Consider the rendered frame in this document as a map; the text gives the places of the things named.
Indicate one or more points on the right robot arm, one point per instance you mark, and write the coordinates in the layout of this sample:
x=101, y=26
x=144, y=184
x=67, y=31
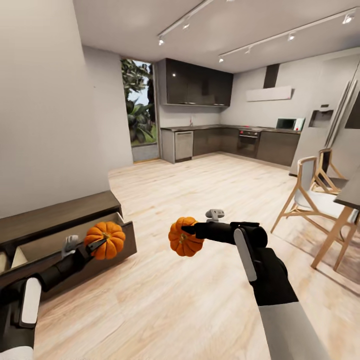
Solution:
x=288, y=330

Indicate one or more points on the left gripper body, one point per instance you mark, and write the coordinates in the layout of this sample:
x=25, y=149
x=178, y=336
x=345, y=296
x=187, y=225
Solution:
x=73, y=263

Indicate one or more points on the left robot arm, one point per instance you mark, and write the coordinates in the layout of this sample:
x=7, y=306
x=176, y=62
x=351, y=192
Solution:
x=20, y=299

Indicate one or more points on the pumpkin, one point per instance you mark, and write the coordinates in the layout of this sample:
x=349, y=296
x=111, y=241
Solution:
x=182, y=242
x=114, y=240

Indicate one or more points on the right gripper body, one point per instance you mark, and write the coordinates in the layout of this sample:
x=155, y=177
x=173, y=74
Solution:
x=209, y=230

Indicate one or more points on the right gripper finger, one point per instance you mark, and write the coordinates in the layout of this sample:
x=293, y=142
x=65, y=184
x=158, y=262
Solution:
x=189, y=229

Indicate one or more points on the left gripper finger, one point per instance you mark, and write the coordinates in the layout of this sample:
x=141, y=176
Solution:
x=95, y=245

